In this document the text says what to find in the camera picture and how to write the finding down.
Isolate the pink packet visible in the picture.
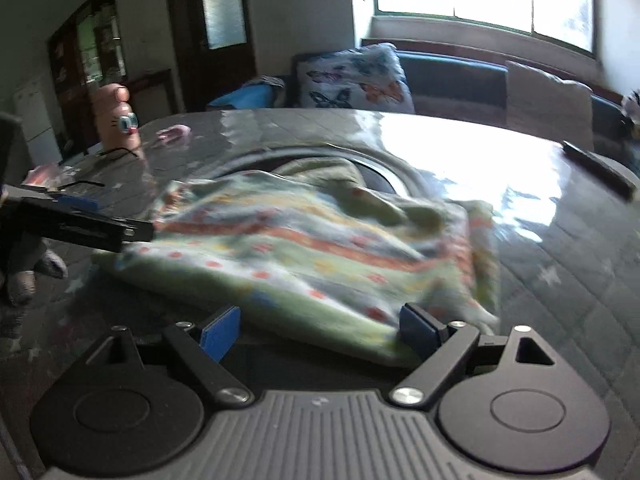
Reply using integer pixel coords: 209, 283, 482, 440
24, 162, 78, 188

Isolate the black remote control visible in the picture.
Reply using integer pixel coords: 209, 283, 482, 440
562, 140, 635, 197

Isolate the butterfly print pillow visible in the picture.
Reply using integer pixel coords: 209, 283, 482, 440
299, 42, 417, 114

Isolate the white appliance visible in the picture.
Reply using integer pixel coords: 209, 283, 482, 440
12, 82, 57, 163

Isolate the dark wooden glass cabinet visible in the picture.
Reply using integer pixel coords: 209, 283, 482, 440
46, 0, 127, 141

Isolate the black cable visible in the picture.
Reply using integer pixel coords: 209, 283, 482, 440
59, 146, 147, 187

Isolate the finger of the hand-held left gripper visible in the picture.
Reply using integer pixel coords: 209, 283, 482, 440
20, 197, 155, 254
4, 184, 99, 212

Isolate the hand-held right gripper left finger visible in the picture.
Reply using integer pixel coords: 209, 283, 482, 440
86, 304, 254, 406

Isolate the person's left hand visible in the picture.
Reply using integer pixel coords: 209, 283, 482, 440
0, 245, 69, 342

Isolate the blue cloth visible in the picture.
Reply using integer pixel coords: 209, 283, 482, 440
206, 76, 287, 111

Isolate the dark blue sofa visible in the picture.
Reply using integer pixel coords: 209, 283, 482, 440
291, 49, 640, 158

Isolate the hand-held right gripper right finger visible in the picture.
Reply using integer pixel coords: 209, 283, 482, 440
392, 302, 559, 406

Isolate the pink toy figure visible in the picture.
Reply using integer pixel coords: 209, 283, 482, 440
94, 83, 144, 157

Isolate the beige cushion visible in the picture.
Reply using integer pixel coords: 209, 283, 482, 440
504, 60, 597, 152

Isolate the dark wooden door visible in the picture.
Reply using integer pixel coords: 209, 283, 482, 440
166, 0, 257, 112

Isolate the small pink object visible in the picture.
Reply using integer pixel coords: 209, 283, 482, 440
156, 124, 192, 145

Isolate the striped colourful garment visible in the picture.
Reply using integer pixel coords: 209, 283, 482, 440
92, 156, 502, 368

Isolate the dark wooden sideboard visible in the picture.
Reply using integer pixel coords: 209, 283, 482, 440
122, 68, 182, 123

